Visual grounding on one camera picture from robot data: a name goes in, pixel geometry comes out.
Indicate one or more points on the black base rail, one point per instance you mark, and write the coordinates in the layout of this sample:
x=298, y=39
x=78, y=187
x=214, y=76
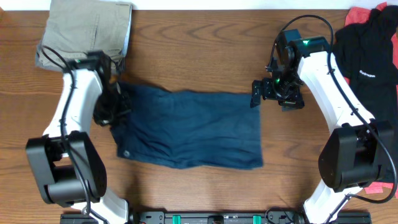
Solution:
x=217, y=218

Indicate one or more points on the folded khaki shorts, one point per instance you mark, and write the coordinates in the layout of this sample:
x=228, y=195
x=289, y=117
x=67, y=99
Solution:
x=83, y=26

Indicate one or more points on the navy blue shorts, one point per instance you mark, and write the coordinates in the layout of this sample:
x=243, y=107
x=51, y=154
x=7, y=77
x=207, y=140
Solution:
x=186, y=129

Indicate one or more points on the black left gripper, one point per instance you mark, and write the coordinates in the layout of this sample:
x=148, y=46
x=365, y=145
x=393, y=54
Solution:
x=107, y=117

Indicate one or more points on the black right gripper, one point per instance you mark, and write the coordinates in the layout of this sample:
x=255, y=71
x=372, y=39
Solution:
x=294, y=102

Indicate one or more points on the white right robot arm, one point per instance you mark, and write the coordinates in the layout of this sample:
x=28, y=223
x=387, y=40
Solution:
x=354, y=156

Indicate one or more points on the folded grey garment underneath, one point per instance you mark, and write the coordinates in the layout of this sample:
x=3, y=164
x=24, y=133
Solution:
x=118, y=64

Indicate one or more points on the black t-shirt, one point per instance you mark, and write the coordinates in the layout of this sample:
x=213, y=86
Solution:
x=364, y=55

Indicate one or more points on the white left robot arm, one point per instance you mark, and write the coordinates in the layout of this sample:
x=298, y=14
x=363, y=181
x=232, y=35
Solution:
x=66, y=166

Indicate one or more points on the red garment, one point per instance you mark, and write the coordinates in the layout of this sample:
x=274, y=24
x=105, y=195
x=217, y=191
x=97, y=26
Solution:
x=359, y=15

